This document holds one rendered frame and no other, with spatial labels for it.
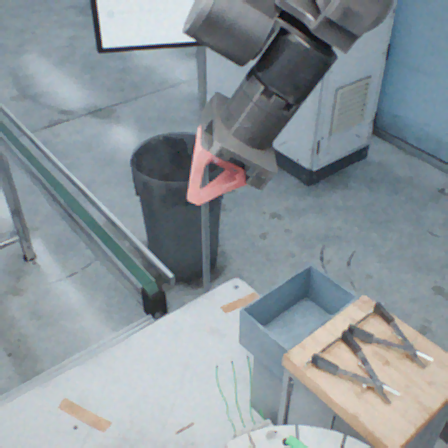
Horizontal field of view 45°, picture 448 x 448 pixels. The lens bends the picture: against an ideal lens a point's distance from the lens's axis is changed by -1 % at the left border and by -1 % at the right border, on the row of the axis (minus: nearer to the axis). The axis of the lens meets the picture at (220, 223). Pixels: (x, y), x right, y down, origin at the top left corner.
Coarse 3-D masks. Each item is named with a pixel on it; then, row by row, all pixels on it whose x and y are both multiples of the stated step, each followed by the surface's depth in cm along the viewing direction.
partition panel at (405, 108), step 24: (408, 0) 270; (432, 0) 260; (408, 24) 275; (432, 24) 265; (408, 48) 281; (432, 48) 270; (384, 72) 299; (408, 72) 286; (432, 72) 275; (384, 96) 305; (408, 96) 292; (432, 96) 281; (384, 120) 312; (408, 120) 299; (432, 120) 286; (408, 144) 304; (432, 144) 292
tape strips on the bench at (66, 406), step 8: (248, 296) 128; (256, 296) 128; (232, 304) 126; (240, 304) 126; (224, 312) 125; (64, 400) 107; (64, 408) 105; (72, 408) 105; (80, 408) 105; (72, 416) 104; (80, 416) 104; (88, 416) 104; (96, 416) 104; (88, 424) 103; (96, 424) 103; (104, 424) 103; (104, 432) 101
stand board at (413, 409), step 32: (352, 320) 86; (288, 352) 81; (352, 352) 81; (384, 352) 81; (320, 384) 77; (352, 384) 77; (416, 384) 77; (352, 416) 73; (384, 416) 73; (416, 416) 73
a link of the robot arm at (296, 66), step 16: (288, 16) 45; (272, 32) 44; (288, 32) 45; (304, 32) 45; (272, 48) 46; (288, 48) 45; (304, 48) 44; (320, 48) 45; (256, 64) 48; (272, 64) 46; (288, 64) 45; (304, 64) 45; (320, 64) 45; (272, 80) 46; (288, 80) 46; (304, 80) 46; (320, 80) 47; (272, 96) 48; (288, 96) 47; (304, 96) 48
